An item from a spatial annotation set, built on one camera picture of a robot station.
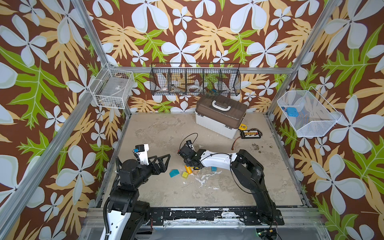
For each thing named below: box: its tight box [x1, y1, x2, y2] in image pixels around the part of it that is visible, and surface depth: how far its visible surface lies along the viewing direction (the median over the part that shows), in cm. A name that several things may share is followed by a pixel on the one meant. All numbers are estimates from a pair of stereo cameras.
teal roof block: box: [169, 169, 180, 178], surface depth 90 cm
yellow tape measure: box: [238, 123, 248, 131], surface depth 112 cm
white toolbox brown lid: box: [195, 94, 248, 140], surface depth 100 cm
